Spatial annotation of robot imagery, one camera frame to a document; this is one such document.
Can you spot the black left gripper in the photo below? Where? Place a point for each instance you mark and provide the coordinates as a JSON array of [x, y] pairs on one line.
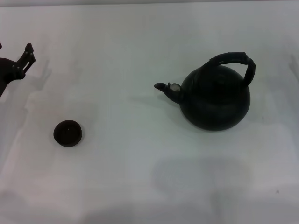
[[7, 72]]

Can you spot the small dark brown teacup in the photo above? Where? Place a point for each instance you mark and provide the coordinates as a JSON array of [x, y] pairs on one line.
[[67, 134]]

